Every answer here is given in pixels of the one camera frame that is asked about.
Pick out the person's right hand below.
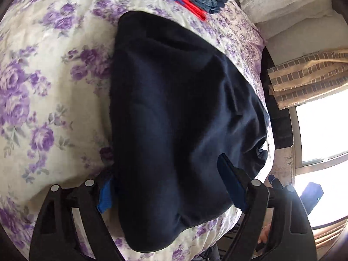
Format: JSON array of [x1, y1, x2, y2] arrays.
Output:
[[257, 223, 271, 244]]

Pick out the navy blue pants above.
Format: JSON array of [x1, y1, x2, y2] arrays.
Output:
[[110, 11, 269, 253]]

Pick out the white framed window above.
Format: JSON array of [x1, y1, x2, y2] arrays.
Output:
[[289, 90, 347, 229]]

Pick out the purple floral bedspread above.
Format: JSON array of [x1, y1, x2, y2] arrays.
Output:
[[1, 0, 264, 258]]

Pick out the beige checked curtain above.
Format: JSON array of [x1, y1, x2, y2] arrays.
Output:
[[268, 48, 347, 110]]

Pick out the white lace headboard cover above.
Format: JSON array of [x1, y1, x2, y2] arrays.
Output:
[[240, 0, 347, 65]]

